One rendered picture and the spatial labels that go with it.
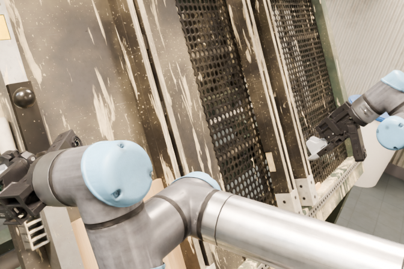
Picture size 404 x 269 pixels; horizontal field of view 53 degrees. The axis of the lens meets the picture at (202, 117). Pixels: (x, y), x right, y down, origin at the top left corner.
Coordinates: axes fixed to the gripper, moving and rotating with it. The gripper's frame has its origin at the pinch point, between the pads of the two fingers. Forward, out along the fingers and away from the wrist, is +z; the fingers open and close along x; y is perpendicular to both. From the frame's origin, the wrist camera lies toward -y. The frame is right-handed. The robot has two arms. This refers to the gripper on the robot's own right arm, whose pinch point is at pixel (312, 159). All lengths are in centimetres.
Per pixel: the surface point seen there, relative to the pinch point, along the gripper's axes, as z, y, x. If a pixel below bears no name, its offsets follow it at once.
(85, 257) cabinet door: 28, 20, 63
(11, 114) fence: 11, 50, 68
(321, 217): 40, -28, -50
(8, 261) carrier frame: 87, 39, 48
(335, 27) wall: 34, 56, -322
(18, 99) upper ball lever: -1, 46, 73
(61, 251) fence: 24, 23, 69
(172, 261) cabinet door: 33, 5, 39
